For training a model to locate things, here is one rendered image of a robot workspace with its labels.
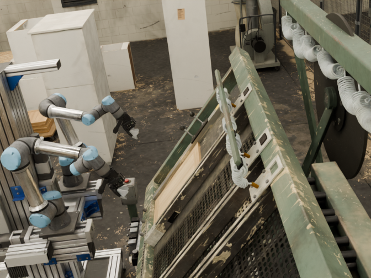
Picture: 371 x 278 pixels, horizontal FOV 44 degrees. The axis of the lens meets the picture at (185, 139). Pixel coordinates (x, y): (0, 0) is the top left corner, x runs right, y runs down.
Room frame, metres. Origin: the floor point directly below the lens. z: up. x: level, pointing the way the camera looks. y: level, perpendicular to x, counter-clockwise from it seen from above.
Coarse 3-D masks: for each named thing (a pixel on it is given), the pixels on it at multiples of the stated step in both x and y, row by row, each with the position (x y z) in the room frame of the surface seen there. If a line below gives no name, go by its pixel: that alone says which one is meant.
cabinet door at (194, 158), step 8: (192, 152) 2.73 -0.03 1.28; (184, 160) 2.77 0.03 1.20; (192, 160) 2.64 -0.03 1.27; (200, 160) 2.53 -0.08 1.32; (184, 168) 2.68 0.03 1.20; (192, 168) 2.54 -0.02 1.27; (176, 176) 2.72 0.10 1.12; (184, 176) 2.58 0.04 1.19; (168, 184) 2.75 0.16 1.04; (176, 184) 2.62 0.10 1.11; (168, 192) 2.66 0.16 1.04; (176, 192) 2.53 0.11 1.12; (160, 200) 2.70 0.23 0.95; (168, 200) 2.56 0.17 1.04; (160, 208) 2.60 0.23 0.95
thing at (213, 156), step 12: (216, 96) 2.29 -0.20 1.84; (240, 96) 2.33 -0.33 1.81; (240, 108) 2.27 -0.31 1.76; (240, 120) 2.27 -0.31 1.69; (240, 132) 2.27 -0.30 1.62; (216, 144) 2.28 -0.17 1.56; (204, 156) 2.33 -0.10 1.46; (216, 156) 2.27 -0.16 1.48; (204, 168) 2.28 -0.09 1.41; (192, 180) 2.28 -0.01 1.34; (180, 192) 2.32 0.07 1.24; (192, 192) 2.28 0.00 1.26; (180, 204) 2.29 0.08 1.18; (168, 216) 2.29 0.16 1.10; (156, 228) 2.29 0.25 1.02; (156, 240) 2.29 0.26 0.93
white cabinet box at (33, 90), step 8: (24, 80) 6.71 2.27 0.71; (32, 80) 6.71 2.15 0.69; (40, 80) 6.70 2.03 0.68; (24, 88) 6.71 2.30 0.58; (32, 88) 6.71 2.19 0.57; (40, 88) 6.70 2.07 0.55; (24, 96) 6.71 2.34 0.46; (32, 96) 6.71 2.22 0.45; (40, 96) 6.70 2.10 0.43; (32, 104) 6.71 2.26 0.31
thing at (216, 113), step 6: (216, 114) 2.77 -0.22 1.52; (210, 120) 2.77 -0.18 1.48; (210, 126) 2.77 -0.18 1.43; (204, 132) 2.77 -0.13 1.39; (198, 138) 2.78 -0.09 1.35; (192, 144) 2.78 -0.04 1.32; (186, 150) 2.81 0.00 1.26; (186, 156) 2.78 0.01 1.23; (180, 162) 2.78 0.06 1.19; (174, 168) 2.79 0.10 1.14; (168, 174) 2.82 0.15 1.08; (168, 180) 2.79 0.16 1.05; (162, 186) 2.79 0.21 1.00; (156, 192) 2.82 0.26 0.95; (156, 198) 2.79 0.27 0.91
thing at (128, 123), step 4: (124, 112) 2.92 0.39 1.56; (120, 116) 2.88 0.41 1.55; (124, 116) 2.89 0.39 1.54; (128, 116) 2.89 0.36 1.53; (124, 120) 2.90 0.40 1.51; (128, 120) 2.89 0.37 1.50; (132, 120) 2.92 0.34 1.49; (124, 124) 2.88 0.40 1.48; (128, 124) 2.88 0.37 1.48; (132, 124) 2.88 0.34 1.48; (128, 128) 2.89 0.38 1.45
